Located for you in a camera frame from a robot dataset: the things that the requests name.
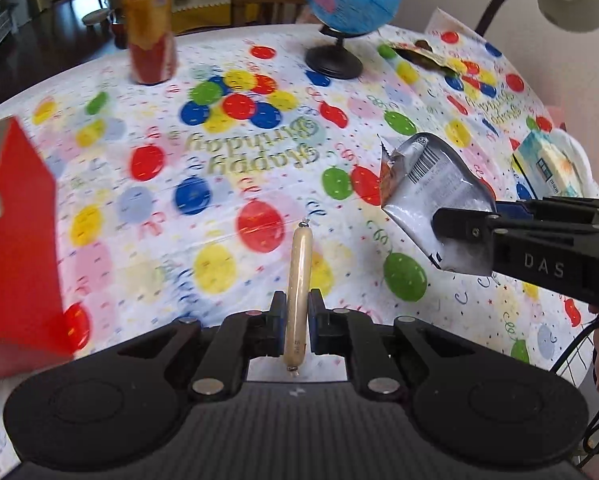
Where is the beige sausage stick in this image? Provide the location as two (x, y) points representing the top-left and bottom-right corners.
(282, 219), (313, 377)

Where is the silver foil snack packet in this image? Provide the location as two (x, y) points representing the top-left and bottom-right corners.
(380, 132), (496, 270)

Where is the white tissue pack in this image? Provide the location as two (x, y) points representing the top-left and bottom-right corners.
(513, 128), (593, 198)

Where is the colourful balloon tablecloth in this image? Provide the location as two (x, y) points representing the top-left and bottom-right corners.
(0, 8), (599, 480)

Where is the dark flat wrapper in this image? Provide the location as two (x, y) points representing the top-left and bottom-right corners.
(392, 44), (458, 77)

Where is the white red cardboard box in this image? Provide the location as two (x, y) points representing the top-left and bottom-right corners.
(0, 116), (76, 378)

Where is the blue desk globe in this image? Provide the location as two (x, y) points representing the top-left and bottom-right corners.
(305, 0), (401, 80)

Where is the orange juice bottle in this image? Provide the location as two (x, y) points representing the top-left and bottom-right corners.
(122, 0), (177, 86)

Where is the wooden dining chair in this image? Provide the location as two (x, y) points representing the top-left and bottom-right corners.
(230, 0), (306, 27)

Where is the small round stool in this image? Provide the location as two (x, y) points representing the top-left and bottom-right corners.
(82, 8), (110, 27)

